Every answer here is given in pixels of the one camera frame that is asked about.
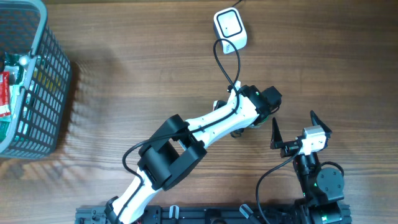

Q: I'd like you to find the red Kleenex tissue pack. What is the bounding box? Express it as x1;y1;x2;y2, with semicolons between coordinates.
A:
1;72;11;118

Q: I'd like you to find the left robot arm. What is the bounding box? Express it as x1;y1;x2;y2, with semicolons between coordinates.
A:
105;82;282;223

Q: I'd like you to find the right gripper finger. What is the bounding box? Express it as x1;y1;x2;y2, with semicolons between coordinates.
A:
270;118;284;149
310;110;333;137

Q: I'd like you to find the yellow liquid bottle silver cap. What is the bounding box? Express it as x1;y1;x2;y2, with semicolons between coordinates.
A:
19;55;30;68

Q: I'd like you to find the grey plastic mesh basket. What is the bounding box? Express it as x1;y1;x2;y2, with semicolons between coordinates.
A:
1;1;72;159

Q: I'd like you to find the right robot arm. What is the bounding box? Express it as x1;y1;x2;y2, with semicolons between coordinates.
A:
271;111;352;224

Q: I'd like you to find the green lid white jar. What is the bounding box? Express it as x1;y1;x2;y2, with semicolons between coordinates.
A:
249;119;266;128

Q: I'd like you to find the white barcode scanner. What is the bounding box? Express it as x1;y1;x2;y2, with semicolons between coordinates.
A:
213;7;248;54

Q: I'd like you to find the green 3M product package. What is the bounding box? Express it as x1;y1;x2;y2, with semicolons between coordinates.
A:
1;54;25;141

